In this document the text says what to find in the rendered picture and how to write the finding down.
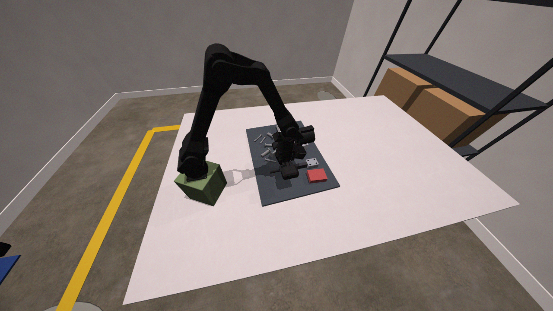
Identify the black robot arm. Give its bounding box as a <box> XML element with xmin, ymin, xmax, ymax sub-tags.
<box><xmin>177</xmin><ymin>43</ymin><xmax>315</xmax><ymax>182</ymax></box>

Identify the red rectangular block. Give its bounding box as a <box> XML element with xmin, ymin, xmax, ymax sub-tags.
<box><xmin>307</xmin><ymin>168</ymin><xmax>327</xmax><ymax>184</ymax></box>

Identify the dark grey flat bar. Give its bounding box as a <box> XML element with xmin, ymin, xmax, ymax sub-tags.
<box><xmin>294</xmin><ymin>162</ymin><xmax>308</xmax><ymax>169</ymax></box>

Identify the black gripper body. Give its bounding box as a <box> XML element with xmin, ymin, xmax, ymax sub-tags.
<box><xmin>272</xmin><ymin>141</ymin><xmax>299</xmax><ymax>180</ymax></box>

